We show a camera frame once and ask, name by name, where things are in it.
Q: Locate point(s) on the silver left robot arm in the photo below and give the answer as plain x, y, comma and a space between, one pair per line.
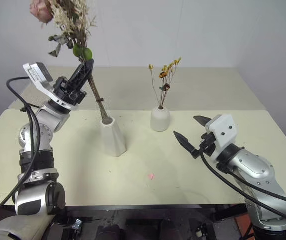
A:
33, 160

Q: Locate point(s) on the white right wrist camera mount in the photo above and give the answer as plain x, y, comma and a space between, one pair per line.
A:
224, 132

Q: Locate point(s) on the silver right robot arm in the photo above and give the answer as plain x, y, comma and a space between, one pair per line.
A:
258, 172

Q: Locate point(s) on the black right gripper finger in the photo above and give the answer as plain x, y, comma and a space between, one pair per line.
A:
186, 143
202, 120

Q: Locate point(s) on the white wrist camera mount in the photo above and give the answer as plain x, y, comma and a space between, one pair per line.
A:
38, 75
224, 132

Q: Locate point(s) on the small round white vase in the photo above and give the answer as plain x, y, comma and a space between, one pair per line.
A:
159, 121

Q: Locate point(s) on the dark rounded shape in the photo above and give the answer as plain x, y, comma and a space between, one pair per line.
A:
110, 232

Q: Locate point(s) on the pink flower petal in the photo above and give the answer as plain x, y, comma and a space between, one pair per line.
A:
151, 176

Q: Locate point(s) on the pink rose dried bouquet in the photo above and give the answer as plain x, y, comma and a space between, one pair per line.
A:
70, 22

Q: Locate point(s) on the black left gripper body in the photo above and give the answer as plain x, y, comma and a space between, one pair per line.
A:
66, 93

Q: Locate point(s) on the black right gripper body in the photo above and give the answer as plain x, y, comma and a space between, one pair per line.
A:
208, 143

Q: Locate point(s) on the small yellow dried flower bouquet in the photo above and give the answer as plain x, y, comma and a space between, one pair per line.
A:
166, 75

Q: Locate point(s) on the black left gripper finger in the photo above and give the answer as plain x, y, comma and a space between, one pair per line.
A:
77, 75
87, 68

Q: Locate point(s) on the tall white faceted vase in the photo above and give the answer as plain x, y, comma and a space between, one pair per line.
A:
112, 140

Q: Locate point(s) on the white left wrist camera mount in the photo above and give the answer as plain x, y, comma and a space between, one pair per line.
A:
38, 75

